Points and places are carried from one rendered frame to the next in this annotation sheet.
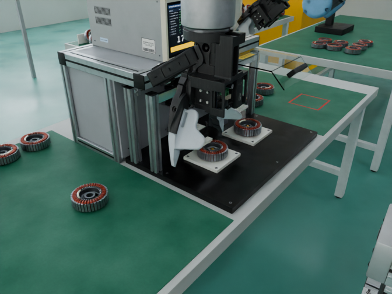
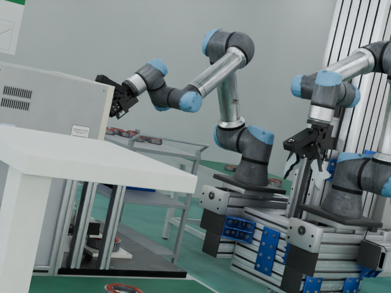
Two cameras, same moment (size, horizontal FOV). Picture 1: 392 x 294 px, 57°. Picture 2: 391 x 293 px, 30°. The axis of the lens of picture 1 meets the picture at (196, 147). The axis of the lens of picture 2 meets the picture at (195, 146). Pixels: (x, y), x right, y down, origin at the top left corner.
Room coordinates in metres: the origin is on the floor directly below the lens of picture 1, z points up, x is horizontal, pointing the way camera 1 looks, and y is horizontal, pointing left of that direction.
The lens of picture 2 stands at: (0.29, 2.21, 1.37)
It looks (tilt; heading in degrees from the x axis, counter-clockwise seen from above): 4 degrees down; 285
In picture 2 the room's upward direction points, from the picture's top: 13 degrees clockwise
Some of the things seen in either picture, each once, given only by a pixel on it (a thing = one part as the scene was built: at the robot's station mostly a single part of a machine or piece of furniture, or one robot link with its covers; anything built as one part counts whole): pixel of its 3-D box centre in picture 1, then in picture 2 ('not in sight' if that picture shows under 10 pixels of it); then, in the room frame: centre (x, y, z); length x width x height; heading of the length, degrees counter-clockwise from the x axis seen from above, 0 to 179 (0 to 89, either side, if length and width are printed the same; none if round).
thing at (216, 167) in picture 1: (212, 156); (102, 249); (1.14, -0.06, 0.78); 0.15 x 0.15 x 0.01; 51
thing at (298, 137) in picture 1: (227, 146); (81, 242); (1.25, -0.12, 0.76); 0.64 x 0.47 x 0.02; 141
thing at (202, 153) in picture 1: (212, 150); (103, 241); (1.14, -0.06, 0.80); 0.11 x 0.11 x 0.04
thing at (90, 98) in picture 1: (93, 112); (21, 218); (1.23, 0.38, 0.91); 0.28 x 0.03 x 0.32; 51
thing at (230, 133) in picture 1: (247, 132); not in sight; (1.33, -0.21, 0.78); 0.15 x 0.15 x 0.01; 51
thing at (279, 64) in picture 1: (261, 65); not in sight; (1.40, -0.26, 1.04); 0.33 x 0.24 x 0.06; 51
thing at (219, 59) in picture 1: (211, 70); (316, 140); (0.53, -0.02, 1.29); 0.09 x 0.08 x 0.12; 56
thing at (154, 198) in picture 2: not in sight; (124, 193); (2.09, -2.80, 0.51); 1.01 x 0.60 x 1.01; 141
